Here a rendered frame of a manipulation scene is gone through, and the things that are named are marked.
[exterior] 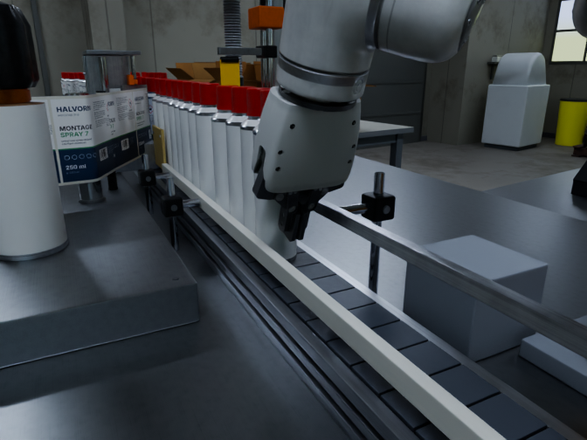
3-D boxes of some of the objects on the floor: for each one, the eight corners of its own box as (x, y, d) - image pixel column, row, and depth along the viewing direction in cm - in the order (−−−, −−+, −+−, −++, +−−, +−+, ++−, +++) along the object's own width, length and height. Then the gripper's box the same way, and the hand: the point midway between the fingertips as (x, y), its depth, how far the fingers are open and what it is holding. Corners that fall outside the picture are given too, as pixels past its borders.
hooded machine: (505, 141, 726) (518, 53, 684) (544, 147, 678) (560, 52, 636) (477, 146, 686) (488, 52, 645) (516, 152, 638) (532, 51, 597)
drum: (590, 145, 695) (598, 99, 674) (576, 147, 673) (584, 99, 651) (561, 141, 729) (569, 97, 708) (546, 143, 706) (554, 98, 685)
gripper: (261, 99, 37) (241, 266, 48) (406, 94, 44) (360, 243, 54) (231, 66, 42) (219, 223, 53) (364, 66, 49) (330, 207, 60)
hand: (293, 220), depth 53 cm, fingers closed, pressing on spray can
